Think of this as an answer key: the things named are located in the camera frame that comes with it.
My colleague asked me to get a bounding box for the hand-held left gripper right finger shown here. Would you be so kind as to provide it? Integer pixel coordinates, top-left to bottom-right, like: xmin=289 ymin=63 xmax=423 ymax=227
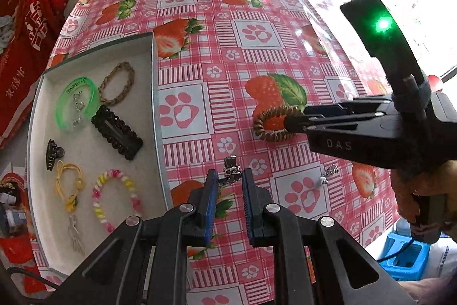
xmin=242 ymin=168 xmax=416 ymax=305

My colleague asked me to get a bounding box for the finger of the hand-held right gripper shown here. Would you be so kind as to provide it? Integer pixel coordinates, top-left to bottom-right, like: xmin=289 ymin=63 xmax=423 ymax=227
xmin=284 ymin=96 xmax=393 ymax=134

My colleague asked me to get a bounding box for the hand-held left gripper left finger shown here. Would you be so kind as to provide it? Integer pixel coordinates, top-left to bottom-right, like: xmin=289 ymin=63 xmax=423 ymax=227
xmin=46 ymin=169 xmax=219 ymax=305

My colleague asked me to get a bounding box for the silver metal hair clip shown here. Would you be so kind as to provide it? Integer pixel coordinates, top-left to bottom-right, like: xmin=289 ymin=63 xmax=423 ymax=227
xmin=223 ymin=155 xmax=244 ymax=184

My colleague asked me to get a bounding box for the brown spiral hair tie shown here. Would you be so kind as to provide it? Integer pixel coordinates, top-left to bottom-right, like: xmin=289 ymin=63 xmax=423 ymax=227
xmin=253 ymin=105 xmax=304 ymax=142

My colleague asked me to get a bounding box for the pastel bead bracelet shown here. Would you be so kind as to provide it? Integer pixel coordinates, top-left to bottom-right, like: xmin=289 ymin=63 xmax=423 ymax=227
xmin=92 ymin=169 xmax=143 ymax=233

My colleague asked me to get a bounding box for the black sequin barrette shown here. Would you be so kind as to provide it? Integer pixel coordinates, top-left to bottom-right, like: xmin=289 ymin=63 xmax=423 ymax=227
xmin=91 ymin=105 xmax=144 ymax=161

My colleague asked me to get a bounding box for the grey shallow tray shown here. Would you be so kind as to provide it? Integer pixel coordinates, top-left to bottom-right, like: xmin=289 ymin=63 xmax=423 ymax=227
xmin=26 ymin=31 xmax=175 ymax=279

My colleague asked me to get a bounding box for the yellow hair tie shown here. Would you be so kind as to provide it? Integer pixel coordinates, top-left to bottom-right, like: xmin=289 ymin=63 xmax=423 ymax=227
xmin=54 ymin=161 xmax=86 ymax=213

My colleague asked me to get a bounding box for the black claw hair clip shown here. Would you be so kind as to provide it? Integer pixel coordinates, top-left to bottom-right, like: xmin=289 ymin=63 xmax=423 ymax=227
xmin=45 ymin=139 xmax=65 ymax=170

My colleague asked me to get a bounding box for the person's right hand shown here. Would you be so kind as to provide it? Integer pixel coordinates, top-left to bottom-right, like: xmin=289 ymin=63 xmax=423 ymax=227
xmin=391 ymin=160 xmax=457 ymax=224

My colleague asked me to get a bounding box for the silver rhinestone earring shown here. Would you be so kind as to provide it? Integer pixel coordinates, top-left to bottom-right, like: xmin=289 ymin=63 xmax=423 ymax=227
xmin=321 ymin=165 xmax=340 ymax=184

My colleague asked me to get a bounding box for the blue plastic stool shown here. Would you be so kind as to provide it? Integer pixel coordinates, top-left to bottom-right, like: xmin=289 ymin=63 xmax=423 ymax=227
xmin=387 ymin=232 xmax=431 ymax=280

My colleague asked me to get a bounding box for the pink strawberry tablecloth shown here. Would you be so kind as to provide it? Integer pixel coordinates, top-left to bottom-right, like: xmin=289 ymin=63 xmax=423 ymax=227
xmin=30 ymin=0 xmax=400 ymax=305

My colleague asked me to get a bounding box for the white plastic bag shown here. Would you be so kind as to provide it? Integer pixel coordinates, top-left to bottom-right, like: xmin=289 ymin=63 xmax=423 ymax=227
xmin=428 ymin=241 xmax=457 ymax=278

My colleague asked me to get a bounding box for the red bag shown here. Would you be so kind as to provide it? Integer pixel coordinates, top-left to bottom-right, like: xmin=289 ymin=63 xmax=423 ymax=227
xmin=0 ymin=171 xmax=49 ymax=295

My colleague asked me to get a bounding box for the red printed blanket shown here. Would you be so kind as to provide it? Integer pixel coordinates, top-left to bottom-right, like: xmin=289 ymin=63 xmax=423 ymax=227
xmin=0 ymin=0 xmax=83 ymax=148

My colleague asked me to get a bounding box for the grey crumpled cloth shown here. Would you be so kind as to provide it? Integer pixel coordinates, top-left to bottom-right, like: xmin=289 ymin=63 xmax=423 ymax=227
xmin=0 ymin=15 xmax=17 ymax=53

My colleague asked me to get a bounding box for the black cable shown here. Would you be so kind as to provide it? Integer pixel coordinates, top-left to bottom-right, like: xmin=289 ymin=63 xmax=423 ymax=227
xmin=378 ymin=237 xmax=418 ymax=263
xmin=7 ymin=266 xmax=58 ymax=291

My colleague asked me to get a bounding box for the brown braided hair tie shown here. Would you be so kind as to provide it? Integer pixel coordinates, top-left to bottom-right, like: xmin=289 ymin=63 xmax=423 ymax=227
xmin=98 ymin=61 xmax=135 ymax=106

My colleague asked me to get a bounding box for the green translucent bracelet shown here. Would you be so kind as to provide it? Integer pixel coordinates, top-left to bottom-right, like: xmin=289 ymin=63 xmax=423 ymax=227
xmin=54 ymin=76 xmax=101 ymax=131

